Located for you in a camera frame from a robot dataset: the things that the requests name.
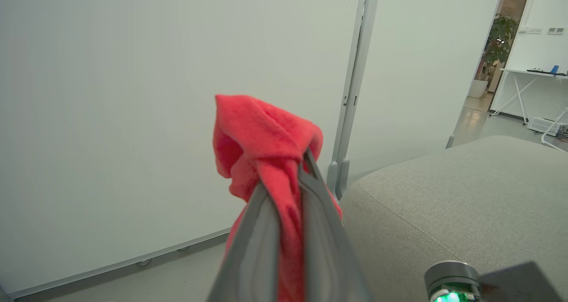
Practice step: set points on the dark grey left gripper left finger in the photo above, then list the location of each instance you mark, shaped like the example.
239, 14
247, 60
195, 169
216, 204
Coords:
255, 253

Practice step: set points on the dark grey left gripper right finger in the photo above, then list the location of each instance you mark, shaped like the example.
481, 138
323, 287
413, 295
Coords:
324, 248

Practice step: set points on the red fleece garment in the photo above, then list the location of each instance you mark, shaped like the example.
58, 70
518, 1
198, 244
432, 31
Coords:
262, 133

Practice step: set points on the grey robot part green light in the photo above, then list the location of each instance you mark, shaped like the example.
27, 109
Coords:
457, 282

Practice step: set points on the grey fabric sofa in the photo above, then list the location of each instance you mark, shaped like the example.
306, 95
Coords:
466, 195

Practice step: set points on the large white partition panel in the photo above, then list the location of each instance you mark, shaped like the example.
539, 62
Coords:
133, 115

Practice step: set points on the narrow white partition panel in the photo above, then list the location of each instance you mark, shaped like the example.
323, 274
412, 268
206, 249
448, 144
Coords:
417, 80

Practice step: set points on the white plant pot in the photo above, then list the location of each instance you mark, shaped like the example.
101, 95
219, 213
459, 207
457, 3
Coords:
477, 89

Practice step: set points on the white perforated floor box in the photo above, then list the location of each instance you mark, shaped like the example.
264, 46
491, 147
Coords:
542, 125

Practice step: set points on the white folding table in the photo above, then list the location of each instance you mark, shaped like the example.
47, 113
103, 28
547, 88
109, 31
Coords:
523, 82

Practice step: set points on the green potted plant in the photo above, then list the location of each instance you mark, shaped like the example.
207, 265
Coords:
499, 42

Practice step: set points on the black items on table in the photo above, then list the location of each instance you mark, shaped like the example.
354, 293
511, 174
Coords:
537, 70

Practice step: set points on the small blue object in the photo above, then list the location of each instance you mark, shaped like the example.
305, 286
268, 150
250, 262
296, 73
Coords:
554, 69

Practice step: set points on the grey partition joining post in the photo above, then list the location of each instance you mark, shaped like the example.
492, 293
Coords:
355, 84

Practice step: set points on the white bent tube frame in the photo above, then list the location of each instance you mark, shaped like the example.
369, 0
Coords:
552, 131

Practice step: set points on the white wall socket plate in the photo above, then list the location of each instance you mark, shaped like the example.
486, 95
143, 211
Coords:
534, 29

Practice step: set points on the white wall switch plate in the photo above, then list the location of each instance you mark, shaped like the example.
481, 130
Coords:
555, 30

